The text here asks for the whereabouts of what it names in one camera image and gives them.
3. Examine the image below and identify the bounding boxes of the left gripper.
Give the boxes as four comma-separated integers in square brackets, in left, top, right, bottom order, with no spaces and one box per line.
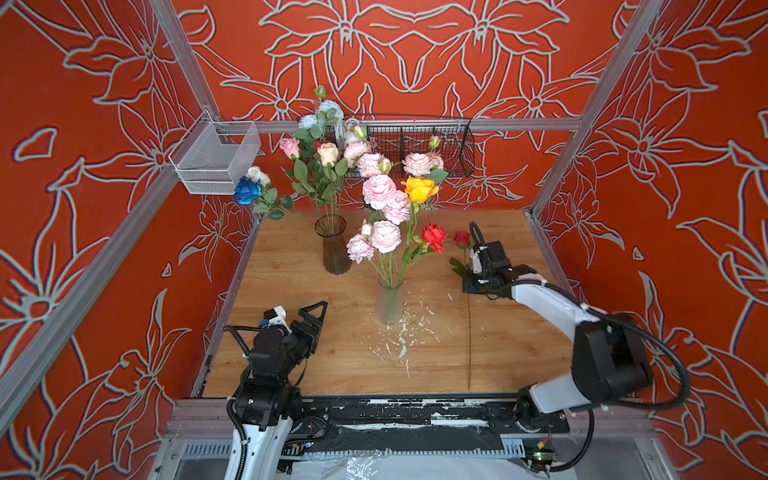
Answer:
[276,301,326,383]

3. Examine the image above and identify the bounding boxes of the dark ribbed glass vase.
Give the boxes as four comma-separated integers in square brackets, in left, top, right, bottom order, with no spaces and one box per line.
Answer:
[315,214,351,275]

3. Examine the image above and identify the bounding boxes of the dark red rose stem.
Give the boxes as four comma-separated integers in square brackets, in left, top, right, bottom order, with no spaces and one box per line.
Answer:
[399,222,447,282]

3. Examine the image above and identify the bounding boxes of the clear glass vase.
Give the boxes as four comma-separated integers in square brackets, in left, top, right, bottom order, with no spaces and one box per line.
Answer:
[376,279,405,326]

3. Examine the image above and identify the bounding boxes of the large pink peony stem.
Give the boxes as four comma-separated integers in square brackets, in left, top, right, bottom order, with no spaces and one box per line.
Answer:
[346,220,402,288]

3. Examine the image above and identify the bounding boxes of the orange yellow rose stem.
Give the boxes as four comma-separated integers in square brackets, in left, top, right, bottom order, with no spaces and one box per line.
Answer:
[403,177,439,248]

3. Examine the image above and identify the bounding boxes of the white rose stem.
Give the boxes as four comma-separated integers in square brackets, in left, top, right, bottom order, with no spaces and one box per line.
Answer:
[245,166,308,224]

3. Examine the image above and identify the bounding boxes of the pink carnation spray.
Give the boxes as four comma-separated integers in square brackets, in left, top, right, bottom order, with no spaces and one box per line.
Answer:
[343,118,393,178]
[403,135,448,185]

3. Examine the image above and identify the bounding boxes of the blue rose stem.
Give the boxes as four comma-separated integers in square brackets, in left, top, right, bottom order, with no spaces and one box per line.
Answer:
[233,176,309,225]

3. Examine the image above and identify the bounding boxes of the peach rose stem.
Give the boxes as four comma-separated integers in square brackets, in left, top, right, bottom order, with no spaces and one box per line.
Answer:
[317,142,343,217]

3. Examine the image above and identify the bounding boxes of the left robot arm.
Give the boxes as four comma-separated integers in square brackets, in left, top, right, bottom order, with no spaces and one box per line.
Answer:
[223,301,330,479]

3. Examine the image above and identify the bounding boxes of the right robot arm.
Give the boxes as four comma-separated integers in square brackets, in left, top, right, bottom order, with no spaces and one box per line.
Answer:
[462,240,692,419]

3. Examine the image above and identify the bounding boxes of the small circuit board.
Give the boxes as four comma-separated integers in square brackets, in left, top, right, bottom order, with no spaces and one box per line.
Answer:
[525,442,556,472]

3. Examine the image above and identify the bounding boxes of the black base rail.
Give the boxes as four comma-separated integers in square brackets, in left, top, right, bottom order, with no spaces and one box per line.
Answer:
[286,393,570,458]

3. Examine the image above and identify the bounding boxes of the black wire wall basket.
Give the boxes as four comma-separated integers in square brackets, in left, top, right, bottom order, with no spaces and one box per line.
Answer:
[337,114,477,179]

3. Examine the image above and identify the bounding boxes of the clear acrylic wall bin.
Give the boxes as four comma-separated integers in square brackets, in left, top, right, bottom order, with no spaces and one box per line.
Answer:
[169,111,262,195]

